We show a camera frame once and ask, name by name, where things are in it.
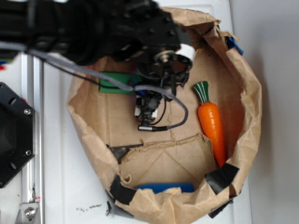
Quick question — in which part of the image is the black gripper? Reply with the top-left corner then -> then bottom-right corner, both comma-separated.
104,0 -> 195,86

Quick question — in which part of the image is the green block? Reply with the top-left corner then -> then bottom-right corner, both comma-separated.
99,71 -> 142,95

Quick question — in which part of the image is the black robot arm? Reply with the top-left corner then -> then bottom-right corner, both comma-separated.
0,0 -> 192,86

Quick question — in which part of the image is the orange toy carrot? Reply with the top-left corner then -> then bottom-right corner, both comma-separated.
193,81 -> 226,167

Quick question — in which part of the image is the brown paper bag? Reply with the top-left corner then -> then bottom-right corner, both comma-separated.
67,8 -> 262,224

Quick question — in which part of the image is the blue cylinder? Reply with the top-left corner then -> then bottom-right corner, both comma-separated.
135,183 -> 195,194

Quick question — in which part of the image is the white plastic bin lid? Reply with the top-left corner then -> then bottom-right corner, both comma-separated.
43,0 -> 254,224

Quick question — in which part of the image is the aluminium rail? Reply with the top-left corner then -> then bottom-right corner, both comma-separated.
15,53 -> 45,224

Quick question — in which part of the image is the grey cable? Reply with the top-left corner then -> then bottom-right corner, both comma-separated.
0,41 -> 189,132

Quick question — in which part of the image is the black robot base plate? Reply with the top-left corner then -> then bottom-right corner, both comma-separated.
0,82 -> 35,188

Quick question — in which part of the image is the metal corner bracket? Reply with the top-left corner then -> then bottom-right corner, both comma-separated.
15,202 -> 39,224

